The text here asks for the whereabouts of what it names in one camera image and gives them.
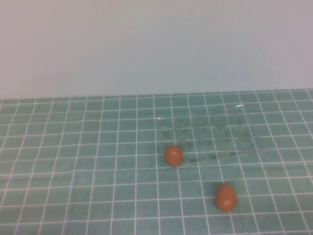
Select brown egg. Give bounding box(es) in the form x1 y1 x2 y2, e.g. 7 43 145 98
163 144 184 166
215 184 238 212

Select clear plastic egg tray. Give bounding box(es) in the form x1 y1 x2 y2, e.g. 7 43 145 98
153 104 264 167

